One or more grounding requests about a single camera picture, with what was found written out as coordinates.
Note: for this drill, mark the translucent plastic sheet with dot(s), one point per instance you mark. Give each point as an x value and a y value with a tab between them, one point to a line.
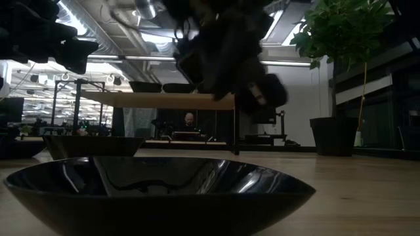
139	123

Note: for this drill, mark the black background station frame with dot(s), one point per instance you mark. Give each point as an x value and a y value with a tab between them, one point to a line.
77	98

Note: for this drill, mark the dark chair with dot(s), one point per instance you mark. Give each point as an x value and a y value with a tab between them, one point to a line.
410	137

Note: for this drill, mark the wooden shelf with black frame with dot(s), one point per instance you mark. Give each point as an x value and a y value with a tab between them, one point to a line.
147	101

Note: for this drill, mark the long ceiling light bar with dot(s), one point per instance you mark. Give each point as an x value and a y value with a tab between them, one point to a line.
288	63

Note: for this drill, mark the large black monitor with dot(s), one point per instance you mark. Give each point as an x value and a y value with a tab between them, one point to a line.
11	109

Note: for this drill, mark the wavy square black plate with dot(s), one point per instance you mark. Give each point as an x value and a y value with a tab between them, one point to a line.
145	87
92	145

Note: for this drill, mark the dark laptop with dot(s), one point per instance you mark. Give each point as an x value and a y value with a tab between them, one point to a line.
187	135

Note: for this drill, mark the green leafy plant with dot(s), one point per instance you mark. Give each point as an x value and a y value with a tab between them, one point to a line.
341	29

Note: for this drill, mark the small square black plate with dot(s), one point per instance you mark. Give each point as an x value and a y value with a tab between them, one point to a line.
188	70

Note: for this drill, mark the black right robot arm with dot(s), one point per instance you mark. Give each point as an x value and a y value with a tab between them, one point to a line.
223	19

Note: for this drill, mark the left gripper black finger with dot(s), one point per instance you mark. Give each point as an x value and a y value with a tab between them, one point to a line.
77	55
62	32

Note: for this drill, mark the dark background desk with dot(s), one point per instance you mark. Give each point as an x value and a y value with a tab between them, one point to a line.
262	139

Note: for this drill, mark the black plant pot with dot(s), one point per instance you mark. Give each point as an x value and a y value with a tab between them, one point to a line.
333	137

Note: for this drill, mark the seated person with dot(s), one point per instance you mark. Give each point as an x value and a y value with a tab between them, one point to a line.
188	121

